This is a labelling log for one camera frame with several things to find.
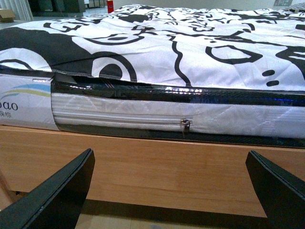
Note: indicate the white mattress in plastic wrap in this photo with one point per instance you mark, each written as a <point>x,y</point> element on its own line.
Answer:
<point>99,106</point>

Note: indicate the black and white patterned quilt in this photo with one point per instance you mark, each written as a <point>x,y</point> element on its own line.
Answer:
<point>260,49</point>

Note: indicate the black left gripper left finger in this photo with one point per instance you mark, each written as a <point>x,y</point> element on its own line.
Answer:
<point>57,202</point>

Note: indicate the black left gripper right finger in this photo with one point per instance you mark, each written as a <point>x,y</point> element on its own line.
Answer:
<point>280,193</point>

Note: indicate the wooden bed frame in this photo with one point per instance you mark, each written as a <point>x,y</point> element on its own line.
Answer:
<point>145,184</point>

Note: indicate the cardboard box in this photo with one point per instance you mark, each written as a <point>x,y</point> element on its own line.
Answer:
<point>7,16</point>

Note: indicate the red fire extinguisher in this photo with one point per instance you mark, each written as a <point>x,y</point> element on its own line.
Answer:
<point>110,6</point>

